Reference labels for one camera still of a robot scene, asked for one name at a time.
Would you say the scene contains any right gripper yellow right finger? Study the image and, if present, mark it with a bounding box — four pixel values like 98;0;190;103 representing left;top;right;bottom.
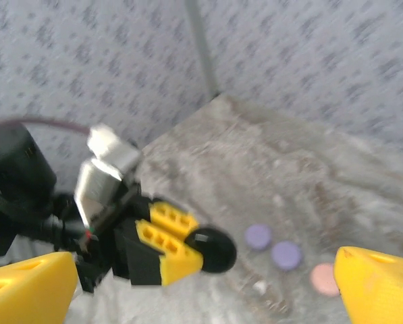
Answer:
332;246;403;324

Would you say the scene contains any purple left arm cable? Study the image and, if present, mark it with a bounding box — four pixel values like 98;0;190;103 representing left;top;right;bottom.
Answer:
0;116;92;136

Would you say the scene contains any pink round earbud case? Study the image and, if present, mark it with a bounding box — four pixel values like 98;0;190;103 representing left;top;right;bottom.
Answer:
309;262;340;298

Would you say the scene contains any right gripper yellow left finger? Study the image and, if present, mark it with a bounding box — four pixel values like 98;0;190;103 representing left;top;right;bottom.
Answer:
0;250;80;324

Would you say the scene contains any black round earbud case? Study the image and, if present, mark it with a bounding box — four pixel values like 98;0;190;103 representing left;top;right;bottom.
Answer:
184;226;238;275

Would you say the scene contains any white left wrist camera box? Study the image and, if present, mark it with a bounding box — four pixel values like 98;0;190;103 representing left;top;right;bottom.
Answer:
74;124;144;231

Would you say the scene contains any purple round earbud case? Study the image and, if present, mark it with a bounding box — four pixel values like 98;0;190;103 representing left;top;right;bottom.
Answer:
244;223;274;252
270;240;304;272

